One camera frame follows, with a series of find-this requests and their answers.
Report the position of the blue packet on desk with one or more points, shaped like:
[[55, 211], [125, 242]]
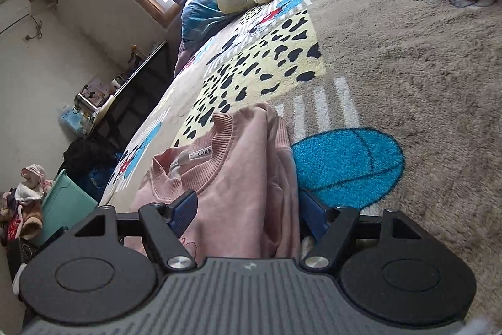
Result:
[[70, 119]]

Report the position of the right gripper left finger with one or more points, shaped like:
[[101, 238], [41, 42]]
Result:
[[163, 226]]

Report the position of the stuffed doll pink hat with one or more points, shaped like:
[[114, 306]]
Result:
[[22, 207]]

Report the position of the wall air conditioner unit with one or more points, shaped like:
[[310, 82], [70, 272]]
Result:
[[12, 11]]

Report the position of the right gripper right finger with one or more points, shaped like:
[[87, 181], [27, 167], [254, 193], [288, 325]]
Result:
[[332, 229]]

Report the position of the teal storage box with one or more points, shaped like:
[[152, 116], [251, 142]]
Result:
[[64, 206]]

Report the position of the black bag by desk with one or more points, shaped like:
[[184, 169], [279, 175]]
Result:
[[87, 162]]

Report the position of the dark side desk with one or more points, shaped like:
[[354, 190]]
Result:
[[135, 100]]

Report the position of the metal cup on desk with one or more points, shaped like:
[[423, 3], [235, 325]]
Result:
[[84, 105]]

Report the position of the pink sweatshirt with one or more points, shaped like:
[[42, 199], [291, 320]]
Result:
[[244, 176]]

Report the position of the Mickey Mouse bed blanket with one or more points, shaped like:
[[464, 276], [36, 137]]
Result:
[[388, 104]]

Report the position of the blue pillow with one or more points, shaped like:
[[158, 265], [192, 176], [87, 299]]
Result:
[[200, 20]]

